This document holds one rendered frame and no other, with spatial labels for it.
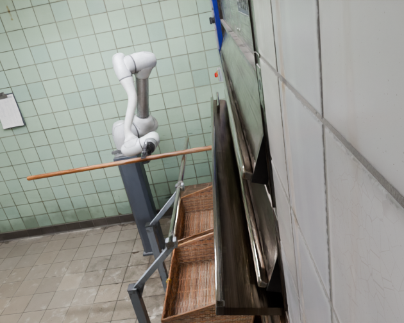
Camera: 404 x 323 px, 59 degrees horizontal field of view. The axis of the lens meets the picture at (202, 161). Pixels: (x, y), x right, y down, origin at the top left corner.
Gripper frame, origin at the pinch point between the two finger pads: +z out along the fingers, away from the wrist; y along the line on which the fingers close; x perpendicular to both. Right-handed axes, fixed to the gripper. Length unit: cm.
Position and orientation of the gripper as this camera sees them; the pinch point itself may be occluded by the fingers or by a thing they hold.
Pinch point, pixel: (144, 158)
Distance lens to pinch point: 229.2
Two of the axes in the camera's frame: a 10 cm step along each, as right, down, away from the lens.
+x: -9.8, 1.6, 0.9
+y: 1.8, 9.0, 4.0
